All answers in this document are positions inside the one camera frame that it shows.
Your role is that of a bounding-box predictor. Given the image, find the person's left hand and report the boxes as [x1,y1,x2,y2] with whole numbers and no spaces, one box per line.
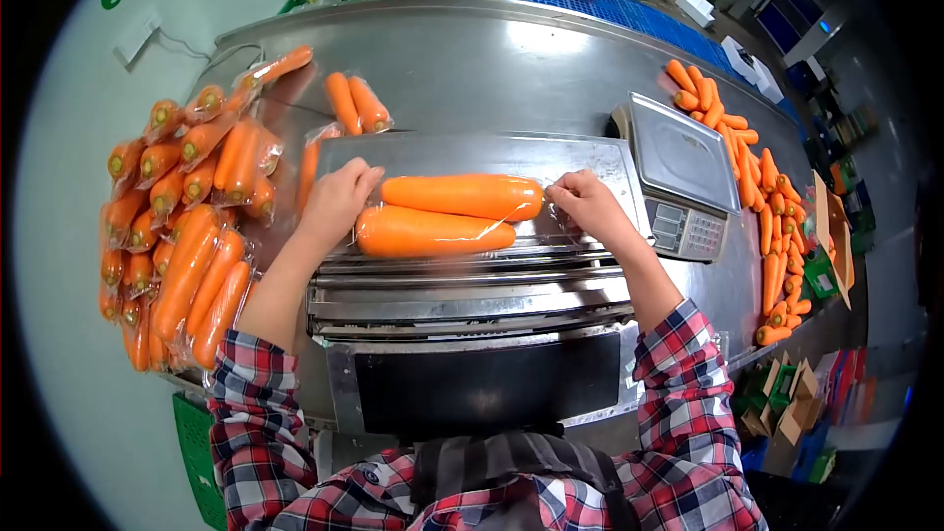
[298,157,386,246]

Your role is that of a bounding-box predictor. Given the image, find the person's right hand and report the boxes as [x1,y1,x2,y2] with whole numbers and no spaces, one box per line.
[543,170,651,252]

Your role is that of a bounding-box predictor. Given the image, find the person's left fingers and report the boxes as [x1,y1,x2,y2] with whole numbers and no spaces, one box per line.
[333,157,386,196]

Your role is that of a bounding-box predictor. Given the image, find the person's right fingers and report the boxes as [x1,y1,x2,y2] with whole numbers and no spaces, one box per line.
[543,171,591,226]

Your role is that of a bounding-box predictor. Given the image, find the clear cling film sheet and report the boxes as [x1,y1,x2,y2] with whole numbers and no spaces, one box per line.
[347,134,591,261]

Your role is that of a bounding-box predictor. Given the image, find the wrapped slim carrot packet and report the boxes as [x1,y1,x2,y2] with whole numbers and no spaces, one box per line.
[295,122,345,216]

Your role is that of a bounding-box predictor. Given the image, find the wrapped two-carrot packet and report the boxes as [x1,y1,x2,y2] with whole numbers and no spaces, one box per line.
[324,71,394,137]

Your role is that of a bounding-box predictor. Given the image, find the thick orange carrot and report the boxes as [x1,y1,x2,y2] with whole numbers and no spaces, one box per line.
[379,174,545,223]
[354,205,517,260]

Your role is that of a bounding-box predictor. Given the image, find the steel digital weighing scale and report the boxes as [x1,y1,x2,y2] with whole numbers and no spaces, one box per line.
[608,91,743,264]

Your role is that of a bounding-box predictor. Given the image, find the wrapped long carrot packet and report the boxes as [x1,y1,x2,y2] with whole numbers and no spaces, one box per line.
[231,44,315,101]

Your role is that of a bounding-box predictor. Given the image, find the steel film wrapping machine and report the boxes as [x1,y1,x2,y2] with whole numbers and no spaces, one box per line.
[305,130,656,438]

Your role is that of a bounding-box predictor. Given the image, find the pile of wrapped carrot packs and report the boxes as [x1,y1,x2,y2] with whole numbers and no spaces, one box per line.
[98,85,286,374]

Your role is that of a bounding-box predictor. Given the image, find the blue plastic pallet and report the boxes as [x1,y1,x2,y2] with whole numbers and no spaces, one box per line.
[508,0,747,84]

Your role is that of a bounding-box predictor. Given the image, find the heap of loose bare carrots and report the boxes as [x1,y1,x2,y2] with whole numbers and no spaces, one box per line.
[664,58,814,348]

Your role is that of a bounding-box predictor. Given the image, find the white foam box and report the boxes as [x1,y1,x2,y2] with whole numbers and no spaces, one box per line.
[674,0,717,28]

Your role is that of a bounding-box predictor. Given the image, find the open cardboard box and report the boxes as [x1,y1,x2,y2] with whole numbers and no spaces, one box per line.
[810,169,857,311]

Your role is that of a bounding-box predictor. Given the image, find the person's body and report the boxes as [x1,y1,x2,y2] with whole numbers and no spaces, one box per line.
[208,383,769,531]

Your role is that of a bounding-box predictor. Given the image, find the folded cardboard cartons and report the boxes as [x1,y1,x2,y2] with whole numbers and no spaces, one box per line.
[739,353,825,448]

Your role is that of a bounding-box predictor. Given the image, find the green plastic crate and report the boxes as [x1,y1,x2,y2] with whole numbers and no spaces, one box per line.
[172,391,230,531]

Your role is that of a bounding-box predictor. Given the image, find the white wall socket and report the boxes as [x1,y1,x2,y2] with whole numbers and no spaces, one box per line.
[114,14,164,69]

